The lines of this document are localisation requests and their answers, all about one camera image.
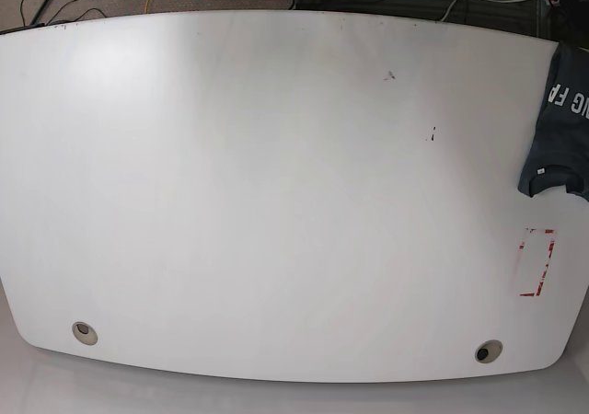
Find dark blue t-shirt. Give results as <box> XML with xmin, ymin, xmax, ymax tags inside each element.
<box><xmin>518</xmin><ymin>42</ymin><xmax>588</xmax><ymax>200</ymax></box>

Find red tape rectangle marking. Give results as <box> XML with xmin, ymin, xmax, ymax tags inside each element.
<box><xmin>514</xmin><ymin>228</ymin><xmax>556</xmax><ymax>297</ymax></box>

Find right table cable grommet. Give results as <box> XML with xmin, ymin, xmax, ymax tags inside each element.
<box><xmin>475</xmin><ymin>339</ymin><xmax>502</xmax><ymax>364</ymax></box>

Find table cable grommet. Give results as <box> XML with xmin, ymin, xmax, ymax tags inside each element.
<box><xmin>475</xmin><ymin>339</ymin><xmax>502</xmax><ymax>364</ymax></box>
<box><xmin>72</xmin><ymin>322</ymin><xmax>98</xmax><ymax>346</ymax></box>

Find left table cable grommet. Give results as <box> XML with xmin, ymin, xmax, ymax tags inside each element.
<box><xmin>72</xmin><ymin>322</ymin><xmax>98</xmax><ymax>346</ymax></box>

